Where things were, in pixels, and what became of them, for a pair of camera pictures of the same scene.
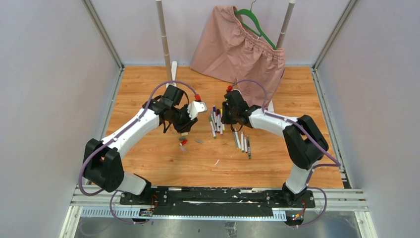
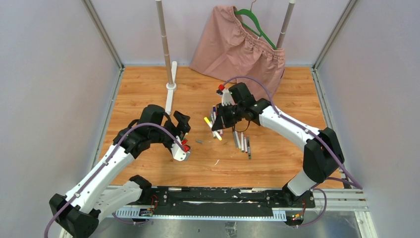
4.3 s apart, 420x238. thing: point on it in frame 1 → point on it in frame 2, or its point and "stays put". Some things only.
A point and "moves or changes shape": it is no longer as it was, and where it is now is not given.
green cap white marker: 242,143 stays put
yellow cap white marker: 223,125 moves or changes shape
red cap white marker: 245,145 stays put
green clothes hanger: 247,11 stays put
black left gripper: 186,126 → 183,125
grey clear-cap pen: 249,151 stays put
